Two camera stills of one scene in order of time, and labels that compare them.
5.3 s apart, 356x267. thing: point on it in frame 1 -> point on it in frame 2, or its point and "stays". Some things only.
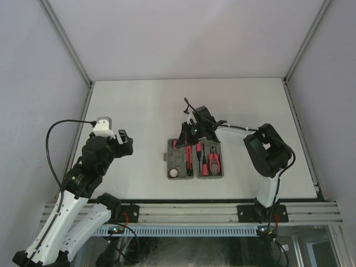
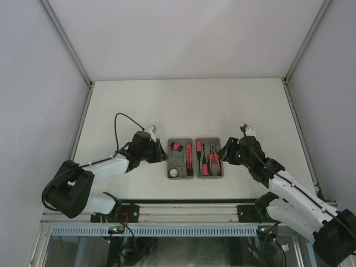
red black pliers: [212, 154] stays
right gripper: [186, 138] -> [227, 153]
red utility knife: [189, 164] stays
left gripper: [123, 149] -> [159, 155]
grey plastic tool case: [203, 159] stays
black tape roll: [173, 173] stays
